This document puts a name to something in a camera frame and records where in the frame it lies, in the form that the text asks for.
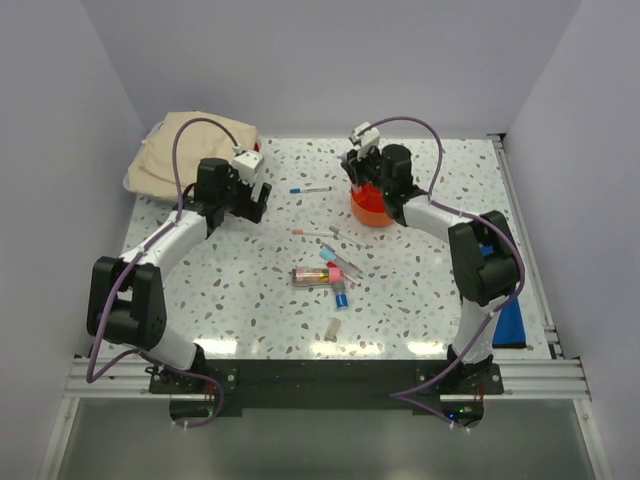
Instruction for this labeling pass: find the clear purple gel pen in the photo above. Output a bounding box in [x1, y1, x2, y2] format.
[320, 243, 363, 276]

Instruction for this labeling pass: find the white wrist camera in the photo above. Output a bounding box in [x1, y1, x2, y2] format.
[349, 122, 380, 152]
[231, 150, 264, 178]

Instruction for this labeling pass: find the aluminium frame rail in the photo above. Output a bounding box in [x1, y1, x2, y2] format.
[41, 137, 594, 479]

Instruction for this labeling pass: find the peach tip white marker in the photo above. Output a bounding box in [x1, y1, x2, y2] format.
[291, 228, 334, 237]

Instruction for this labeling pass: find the pink cap clear tube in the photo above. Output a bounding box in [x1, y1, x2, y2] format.
[291, 267, 344, 287]

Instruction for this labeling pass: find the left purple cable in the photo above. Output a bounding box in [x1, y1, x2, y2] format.
[87, 117, 244, 384]

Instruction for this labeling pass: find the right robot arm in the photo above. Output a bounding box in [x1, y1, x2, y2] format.
[341, 144, 525, 393]

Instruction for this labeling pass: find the blue cap grey glue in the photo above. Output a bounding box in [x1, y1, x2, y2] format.
[332, 282, 349, 310]

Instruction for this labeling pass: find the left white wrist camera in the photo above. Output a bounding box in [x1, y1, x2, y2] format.
[231, 150, 264, 178]

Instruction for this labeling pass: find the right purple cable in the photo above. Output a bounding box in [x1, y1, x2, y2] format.
[367, 116, 524, 419]

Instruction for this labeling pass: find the orange round organizer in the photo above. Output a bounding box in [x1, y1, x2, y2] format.
[350, 183, 393, 228]

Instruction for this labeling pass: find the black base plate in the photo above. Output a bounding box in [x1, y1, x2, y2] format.
[145, 359, 504, 420]

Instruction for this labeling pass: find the beige cloth bag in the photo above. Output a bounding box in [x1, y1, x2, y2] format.
[123, 111, 259, 200]

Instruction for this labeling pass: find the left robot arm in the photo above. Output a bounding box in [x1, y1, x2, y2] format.
[87, 151, 271, 392]

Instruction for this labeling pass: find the purple cable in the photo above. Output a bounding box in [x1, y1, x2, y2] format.
[367, 116, 524, 419]
[87, 117, 244, 384]

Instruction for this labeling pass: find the blue tip white pen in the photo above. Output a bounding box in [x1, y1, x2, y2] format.
[289, 186, 332, 194]

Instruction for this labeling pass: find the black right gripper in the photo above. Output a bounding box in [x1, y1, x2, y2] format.
[342, 143, 391, 196]

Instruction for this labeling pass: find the grey cap acrylic marker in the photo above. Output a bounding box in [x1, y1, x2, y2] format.
[329, 226, 370, 249]

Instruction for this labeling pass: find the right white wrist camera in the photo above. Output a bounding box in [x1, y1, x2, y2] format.
[349, 122, 380, 152]

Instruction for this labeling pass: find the small beige eraser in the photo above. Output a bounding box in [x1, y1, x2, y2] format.
[324, 318, 341, 342]

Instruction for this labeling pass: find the blue cloth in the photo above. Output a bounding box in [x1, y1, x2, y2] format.
[477, 239, 529, 350]

